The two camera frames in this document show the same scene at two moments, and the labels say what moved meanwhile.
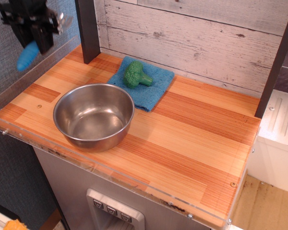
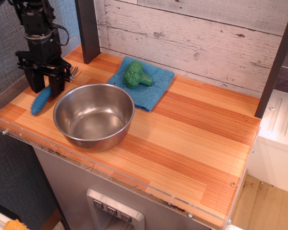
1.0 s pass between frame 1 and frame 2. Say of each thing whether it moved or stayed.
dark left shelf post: stayed
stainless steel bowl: stayed
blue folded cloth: stayed
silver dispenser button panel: stayed
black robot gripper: moved
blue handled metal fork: moved
